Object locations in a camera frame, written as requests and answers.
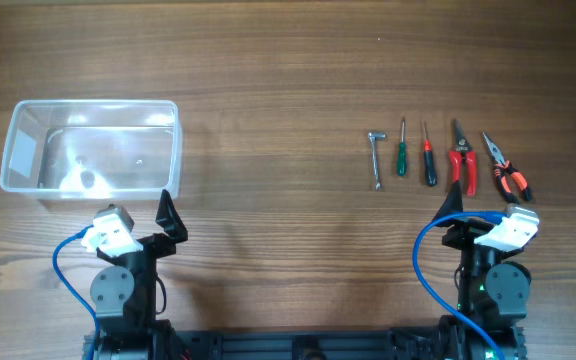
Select black red handled screwdriver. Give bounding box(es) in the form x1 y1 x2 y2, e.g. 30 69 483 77
421 122 437 187

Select red handled pruning shears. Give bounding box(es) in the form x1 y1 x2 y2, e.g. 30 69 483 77
449 119 478 196

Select orange black needle-nose pliers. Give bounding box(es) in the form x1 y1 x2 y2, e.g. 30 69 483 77
482 132 533 204

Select green handled screwdriver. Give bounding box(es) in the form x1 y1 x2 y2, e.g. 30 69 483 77
396 118 408 177

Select silver L-shaped socket wrench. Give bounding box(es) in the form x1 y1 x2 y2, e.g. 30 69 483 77
368 131 386 190

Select clear plastic container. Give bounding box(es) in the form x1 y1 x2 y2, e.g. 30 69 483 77
0 99 183 201

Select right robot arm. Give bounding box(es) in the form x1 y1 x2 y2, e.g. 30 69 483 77
432 217 531 360

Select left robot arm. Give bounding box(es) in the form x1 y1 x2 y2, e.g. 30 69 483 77
81 190 192 360

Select right blue cable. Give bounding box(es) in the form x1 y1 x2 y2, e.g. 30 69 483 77
412 211 509 360

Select blue cable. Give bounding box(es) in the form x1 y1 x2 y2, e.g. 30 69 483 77
412 211 509 360
51 225 101 360

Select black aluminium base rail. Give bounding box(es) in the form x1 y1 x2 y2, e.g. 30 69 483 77
81 327 527 360

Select left blue cable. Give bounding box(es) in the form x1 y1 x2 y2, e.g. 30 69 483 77
51 225 101 360

